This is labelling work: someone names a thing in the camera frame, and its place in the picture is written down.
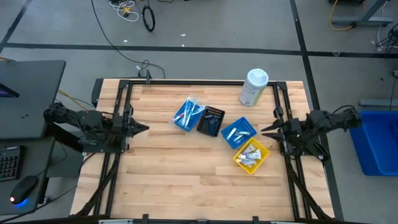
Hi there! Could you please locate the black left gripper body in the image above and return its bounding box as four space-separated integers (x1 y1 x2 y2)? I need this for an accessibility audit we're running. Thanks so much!
104 114 131 147

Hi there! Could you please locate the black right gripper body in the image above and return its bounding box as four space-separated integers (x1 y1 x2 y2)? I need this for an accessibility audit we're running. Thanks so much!
281 118 307 155

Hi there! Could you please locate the clear toothbrush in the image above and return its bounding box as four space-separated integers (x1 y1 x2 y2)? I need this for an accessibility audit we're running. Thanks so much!
182 95 197 121
169 108 189 124
185 100 203 126
190 105 206 118

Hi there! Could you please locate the dark blue toothbrush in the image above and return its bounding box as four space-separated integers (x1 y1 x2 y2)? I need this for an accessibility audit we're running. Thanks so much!
208 117 220 136

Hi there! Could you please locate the blue slotted plastic basket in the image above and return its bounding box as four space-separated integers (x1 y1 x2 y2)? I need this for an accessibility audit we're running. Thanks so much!
220 116 258 149

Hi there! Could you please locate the yellow slotted plastic basket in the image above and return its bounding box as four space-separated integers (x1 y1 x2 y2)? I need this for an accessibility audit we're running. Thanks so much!
233 137 271 175

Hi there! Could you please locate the blue toothbrush package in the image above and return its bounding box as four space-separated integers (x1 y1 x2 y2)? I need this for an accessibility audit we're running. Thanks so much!
173 98 206 132

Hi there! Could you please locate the white wipes canister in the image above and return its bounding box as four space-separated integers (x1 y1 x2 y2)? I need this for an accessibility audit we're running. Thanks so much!
238 68 269 107

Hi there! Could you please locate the black slotted plastic basket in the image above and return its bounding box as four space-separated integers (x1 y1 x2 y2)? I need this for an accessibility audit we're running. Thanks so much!
196 105 226 138

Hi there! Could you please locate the large blue storage bin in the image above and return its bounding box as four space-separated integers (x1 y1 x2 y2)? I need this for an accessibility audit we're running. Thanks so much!
347 110 398 177

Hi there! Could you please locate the black lower desk surface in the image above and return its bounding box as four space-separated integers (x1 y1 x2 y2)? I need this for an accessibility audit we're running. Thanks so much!
0 136 56 215

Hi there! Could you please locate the grey metal floor bar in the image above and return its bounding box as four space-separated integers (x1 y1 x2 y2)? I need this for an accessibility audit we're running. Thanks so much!
359 99 398 108

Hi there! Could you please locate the black desk top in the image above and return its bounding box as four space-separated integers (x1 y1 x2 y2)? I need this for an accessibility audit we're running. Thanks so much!
0 60 67 139

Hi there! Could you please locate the black computer mouse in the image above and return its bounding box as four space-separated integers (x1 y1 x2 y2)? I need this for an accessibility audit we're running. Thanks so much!
9 175 39 205

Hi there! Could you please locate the black backlit keyboard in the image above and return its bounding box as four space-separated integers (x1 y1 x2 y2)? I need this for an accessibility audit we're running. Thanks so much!
0 145 22 183

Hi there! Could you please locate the dark laptop screen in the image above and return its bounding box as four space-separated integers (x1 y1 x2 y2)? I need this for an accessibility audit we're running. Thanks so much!
0 83 20 99

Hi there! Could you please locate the black aluminium table frame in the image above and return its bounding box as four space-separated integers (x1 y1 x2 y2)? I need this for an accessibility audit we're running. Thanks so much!
70 78 335 222

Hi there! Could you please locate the long black floor cable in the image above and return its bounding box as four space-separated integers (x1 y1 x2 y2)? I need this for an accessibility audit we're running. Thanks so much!
91 0 166 78

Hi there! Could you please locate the black coiled floor cable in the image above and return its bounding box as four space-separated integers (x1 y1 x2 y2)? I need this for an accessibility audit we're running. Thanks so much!
142 5 156 32

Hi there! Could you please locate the white coiled floor cable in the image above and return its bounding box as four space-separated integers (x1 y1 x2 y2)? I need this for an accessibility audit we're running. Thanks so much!
108 0 140 22

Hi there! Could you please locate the yellow floor cable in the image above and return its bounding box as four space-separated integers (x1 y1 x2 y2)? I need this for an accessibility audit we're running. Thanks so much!
329 0 364 32

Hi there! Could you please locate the grey metal desk frame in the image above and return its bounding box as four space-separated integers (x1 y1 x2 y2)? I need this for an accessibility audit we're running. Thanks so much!
331 0 394 27

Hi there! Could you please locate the black cable bundle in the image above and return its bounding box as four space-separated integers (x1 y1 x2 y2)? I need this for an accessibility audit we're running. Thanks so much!
375 23 398 58

